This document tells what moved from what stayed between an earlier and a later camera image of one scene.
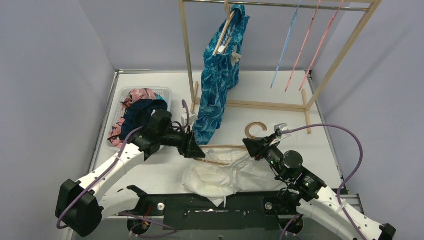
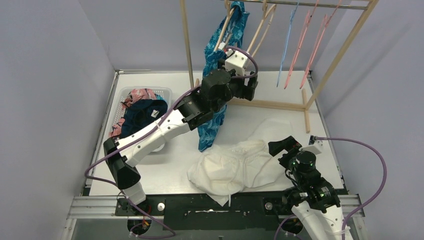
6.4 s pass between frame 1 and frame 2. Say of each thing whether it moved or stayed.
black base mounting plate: stayed
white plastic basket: moved
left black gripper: moved
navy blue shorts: stayed
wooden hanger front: moved
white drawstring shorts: moved
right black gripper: moved
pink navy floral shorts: stayed
